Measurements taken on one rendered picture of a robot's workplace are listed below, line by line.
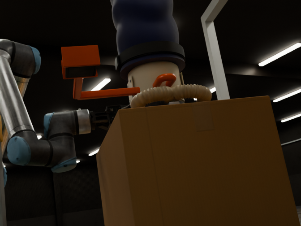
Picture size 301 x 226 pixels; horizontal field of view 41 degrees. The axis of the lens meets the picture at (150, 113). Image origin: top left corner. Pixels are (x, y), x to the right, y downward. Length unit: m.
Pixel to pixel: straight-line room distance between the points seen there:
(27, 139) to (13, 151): 0.06
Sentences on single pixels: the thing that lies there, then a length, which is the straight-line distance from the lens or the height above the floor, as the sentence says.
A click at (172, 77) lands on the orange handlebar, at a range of 1.19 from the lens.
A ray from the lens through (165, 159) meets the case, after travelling 0.95.
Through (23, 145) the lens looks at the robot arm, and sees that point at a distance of 1.36.
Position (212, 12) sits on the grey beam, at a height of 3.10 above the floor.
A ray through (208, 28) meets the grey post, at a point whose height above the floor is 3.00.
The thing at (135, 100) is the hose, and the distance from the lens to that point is 1.12.
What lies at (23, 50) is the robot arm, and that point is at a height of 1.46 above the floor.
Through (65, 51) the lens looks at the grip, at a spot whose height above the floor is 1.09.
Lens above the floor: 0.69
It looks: 14 degrees up
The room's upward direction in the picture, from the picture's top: 9 degrees counter-clockwise
